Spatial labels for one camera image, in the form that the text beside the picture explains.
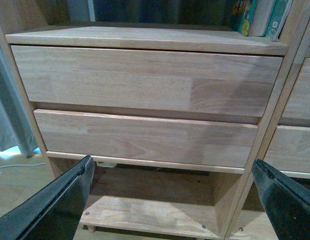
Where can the grey curtain at left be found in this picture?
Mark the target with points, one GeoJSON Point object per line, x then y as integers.
{"type": "Point", "coordinates": [15, 128]}

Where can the upper right wooden drawer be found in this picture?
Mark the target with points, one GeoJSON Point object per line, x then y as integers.
{"type": "Point", "coordinates": [298, 105]}

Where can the teal cartoon cover book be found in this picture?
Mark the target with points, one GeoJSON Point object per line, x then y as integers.
{"type": "Point", "coordinates": [251, 17]}

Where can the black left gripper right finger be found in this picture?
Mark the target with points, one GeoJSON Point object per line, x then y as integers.
{"type": "Point", "coordinates": [285, 201]}

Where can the right wooden shelf unit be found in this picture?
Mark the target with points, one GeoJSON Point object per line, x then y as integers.
{"type": "Point", "coordinates": [249, 221]}

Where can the upper left wooden drawer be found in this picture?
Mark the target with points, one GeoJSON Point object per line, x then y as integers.
{"type": "Point", "coordinates": [227, 84]}

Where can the left wooden shelf unit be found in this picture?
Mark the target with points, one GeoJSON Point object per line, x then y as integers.
{"type": "Point", "coordinates": [177, 199]}

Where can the green spine book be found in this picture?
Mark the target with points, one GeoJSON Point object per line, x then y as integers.
{"type": "Point", "coordinates": [279, 13]}

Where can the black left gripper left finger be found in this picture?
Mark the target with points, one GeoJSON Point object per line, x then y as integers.
{"type": "Point", "coordinates": [54, 212]}

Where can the wooden drawer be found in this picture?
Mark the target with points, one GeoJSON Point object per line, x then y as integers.
{"type": "Point", "coordinates": [289, 149]}
{"type": "Point", "coordinates": [298, 105]}
{"type": "Point", "coordinates": [179, 141]}
{"type": "Point", "coordinates": [227, 84]}

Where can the lower right wooden drawer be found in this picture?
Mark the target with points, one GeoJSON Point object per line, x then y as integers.
{"type": "Point", "coordinates": [289, 149]}

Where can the wooden shelf unit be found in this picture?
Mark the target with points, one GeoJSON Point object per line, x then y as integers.
{"type": "Point", "coordinates": [177, 199]}
{"type": "Point", "coordinates": [249, 221]}

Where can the lower left wooden drawer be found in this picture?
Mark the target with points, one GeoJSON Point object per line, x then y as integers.
{"type": "Point", "coordinates": [179, 141]}

